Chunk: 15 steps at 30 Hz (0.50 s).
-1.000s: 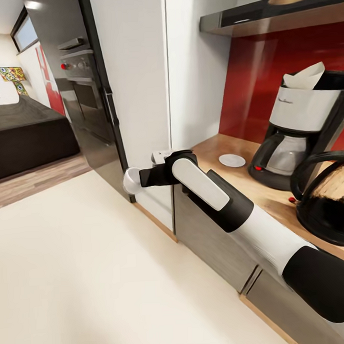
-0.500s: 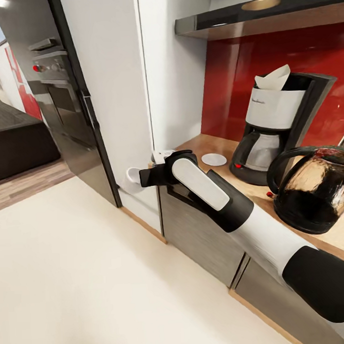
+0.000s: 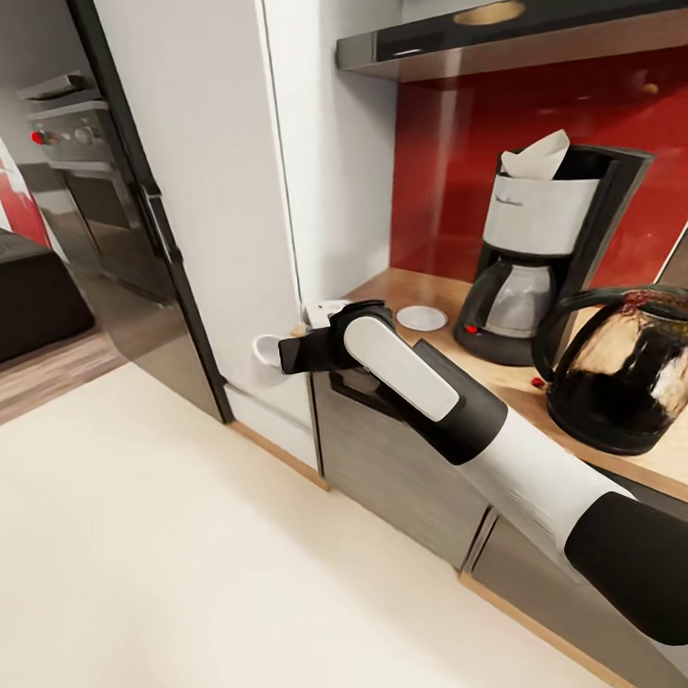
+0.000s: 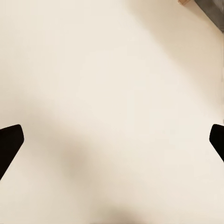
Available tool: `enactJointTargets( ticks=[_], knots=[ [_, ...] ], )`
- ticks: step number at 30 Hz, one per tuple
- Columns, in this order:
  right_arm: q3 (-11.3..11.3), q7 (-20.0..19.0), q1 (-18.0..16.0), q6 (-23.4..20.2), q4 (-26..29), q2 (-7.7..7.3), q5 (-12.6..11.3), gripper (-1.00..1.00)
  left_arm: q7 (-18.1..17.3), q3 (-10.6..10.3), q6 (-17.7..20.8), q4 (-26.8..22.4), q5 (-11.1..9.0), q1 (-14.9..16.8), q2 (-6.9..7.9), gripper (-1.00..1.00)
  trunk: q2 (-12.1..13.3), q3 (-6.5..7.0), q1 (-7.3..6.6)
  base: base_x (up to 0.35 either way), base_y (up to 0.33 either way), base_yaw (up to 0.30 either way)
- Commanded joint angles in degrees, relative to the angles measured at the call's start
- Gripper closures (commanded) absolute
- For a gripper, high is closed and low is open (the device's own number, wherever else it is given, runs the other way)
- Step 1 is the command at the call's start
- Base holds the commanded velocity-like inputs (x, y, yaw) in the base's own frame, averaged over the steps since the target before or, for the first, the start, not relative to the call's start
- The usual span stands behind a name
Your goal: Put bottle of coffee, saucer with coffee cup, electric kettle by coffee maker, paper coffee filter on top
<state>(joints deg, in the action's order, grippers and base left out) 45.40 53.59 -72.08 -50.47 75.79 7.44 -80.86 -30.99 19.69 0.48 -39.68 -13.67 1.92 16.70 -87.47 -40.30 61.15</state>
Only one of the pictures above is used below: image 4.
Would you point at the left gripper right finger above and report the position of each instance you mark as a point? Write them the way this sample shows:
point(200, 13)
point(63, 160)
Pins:
point(217, 139)

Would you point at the dishwasher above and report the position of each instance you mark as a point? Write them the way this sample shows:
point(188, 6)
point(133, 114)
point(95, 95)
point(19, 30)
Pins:
point(215, 10)

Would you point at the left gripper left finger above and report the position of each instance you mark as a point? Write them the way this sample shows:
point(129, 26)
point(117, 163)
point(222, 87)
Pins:
point(11, 140)

